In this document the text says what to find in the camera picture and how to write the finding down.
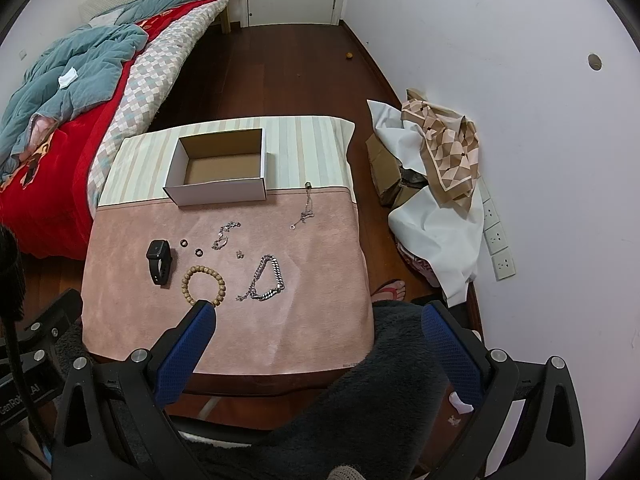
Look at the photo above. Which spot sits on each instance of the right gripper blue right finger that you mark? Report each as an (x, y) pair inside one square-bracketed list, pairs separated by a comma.
[(483, 378)]

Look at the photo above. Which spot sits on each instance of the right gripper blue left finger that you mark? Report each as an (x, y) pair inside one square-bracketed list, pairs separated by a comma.
[(148, 386)]

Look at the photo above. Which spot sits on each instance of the black smart watch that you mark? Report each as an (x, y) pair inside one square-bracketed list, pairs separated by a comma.
[(159, 258)]

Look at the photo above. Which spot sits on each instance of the dark fuzzy garment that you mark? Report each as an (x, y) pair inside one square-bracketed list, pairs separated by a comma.
[(376, 419)]

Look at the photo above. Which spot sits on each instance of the red slipper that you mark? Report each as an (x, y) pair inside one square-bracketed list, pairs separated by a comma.
[(394, 290)]

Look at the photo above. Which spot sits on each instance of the red bed blanket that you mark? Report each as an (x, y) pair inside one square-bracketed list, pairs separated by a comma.
[(44, 203)]

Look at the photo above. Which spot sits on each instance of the brown cardboard box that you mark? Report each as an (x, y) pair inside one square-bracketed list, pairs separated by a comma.
[(393, 183)]

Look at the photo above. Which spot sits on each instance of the white cardboard box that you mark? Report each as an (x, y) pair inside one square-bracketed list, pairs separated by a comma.
[(218, 167)]

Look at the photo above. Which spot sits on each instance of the white cloth sheet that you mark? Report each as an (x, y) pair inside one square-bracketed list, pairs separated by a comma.
[(447, 240)]

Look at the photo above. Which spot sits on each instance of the brown patterned scarf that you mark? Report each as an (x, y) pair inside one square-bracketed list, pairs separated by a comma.
[(450, 150)]

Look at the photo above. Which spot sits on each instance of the white tissue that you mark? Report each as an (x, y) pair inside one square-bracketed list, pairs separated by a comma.
[(66, 79)]

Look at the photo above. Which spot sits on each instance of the teal quilt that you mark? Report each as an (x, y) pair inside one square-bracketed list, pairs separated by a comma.
[(98, 50)]

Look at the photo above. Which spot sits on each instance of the white wall socket strip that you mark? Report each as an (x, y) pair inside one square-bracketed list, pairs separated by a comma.
[(495, 237)]

